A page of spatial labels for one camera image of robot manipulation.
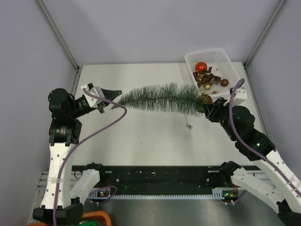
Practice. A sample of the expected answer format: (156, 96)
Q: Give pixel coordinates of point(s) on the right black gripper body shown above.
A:
(220, 113)

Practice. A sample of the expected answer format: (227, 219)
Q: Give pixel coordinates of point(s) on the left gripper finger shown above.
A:
(110, 94)
(102, 106)

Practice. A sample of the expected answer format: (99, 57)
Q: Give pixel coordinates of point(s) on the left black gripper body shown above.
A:
(79, 109)

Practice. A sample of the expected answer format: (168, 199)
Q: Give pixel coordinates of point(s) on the small green christmas tree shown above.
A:
(169, 98)

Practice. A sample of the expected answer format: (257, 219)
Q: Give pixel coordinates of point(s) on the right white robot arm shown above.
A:
(284, 196)

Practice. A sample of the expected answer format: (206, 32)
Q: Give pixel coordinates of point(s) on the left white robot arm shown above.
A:
(62, 205)

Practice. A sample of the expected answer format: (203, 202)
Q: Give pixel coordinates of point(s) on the brown bauble right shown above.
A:
(224, 82)

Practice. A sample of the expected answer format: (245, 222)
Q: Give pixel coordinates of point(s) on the clear battery box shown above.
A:
(187, 128)

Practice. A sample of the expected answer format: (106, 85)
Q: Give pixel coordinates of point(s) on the white plastic basket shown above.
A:
(221, 65)

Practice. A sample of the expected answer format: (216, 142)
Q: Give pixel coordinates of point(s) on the brown ribbon bow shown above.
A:
(206, 77)

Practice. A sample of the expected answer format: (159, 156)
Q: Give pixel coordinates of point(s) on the red glitter bauble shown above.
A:
(200, 67)

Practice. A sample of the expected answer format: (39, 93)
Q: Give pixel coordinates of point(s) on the orange bin rim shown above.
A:
(99, 216)

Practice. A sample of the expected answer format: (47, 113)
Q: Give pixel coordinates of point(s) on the green bin lid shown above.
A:
(91, 223)

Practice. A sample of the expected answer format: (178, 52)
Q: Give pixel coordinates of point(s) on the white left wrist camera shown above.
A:
(92, 93)

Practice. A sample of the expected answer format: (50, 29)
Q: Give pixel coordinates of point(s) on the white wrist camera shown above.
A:
(92, 93)
(240, 96)

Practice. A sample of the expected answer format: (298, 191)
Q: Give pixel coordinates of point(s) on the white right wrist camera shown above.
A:
(240, 96)

